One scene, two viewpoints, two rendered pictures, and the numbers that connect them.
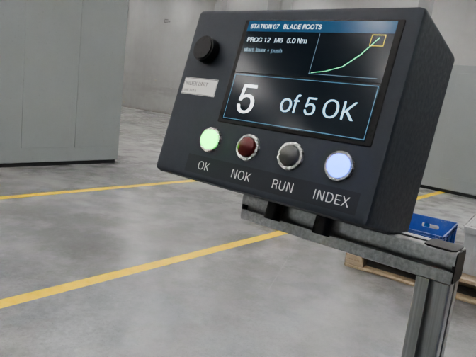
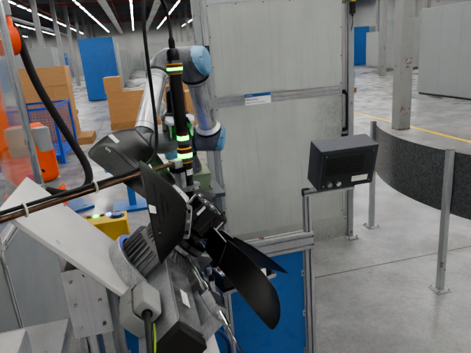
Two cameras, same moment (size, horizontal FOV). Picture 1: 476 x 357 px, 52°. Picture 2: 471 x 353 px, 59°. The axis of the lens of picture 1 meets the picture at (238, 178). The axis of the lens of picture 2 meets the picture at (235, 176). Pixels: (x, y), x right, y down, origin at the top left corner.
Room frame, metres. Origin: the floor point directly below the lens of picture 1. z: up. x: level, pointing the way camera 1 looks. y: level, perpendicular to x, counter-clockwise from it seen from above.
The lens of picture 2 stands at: (1.23, -1.66, 1.65)
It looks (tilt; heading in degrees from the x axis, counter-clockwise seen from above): 17 degrees down; 129
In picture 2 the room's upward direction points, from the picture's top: 5 degrees counter-clockwise
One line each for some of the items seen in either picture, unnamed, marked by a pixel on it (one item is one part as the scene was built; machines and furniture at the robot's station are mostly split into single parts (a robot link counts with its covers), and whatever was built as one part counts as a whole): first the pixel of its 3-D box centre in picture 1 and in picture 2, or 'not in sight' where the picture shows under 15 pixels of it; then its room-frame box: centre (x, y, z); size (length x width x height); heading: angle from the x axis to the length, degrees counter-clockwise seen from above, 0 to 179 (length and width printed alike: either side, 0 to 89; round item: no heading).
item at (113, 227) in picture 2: not in sight; (107, 230); (-0.09, -0.84, 1.02); 0.16 x 0.10 x 0.11; 52
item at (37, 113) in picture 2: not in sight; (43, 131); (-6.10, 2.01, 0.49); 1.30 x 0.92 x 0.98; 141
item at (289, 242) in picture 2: not in sight; (212, 257); (0.15, -0.53, 0.82); 0.90 x 0.04 x 0.08; 52
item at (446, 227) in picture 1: (421, 236); not in sight; (3.54, -1.42, 0.25); 0.60 x 0.41 x 0.22; 148
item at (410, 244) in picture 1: (338, 231); (328, 188); (0.48, -0.11, 1.04); 0.24 x 0.03 x 0.03; 52
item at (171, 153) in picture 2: not in sight; (169, 143); (0.14, -0.67, 1.34); 0.11 x 0.08 x 0.11; 27
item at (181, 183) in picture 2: not in sight; (184, 173); (0.37, -0.84, 1.31); 0.09 x 0.07 x 0.10; 87
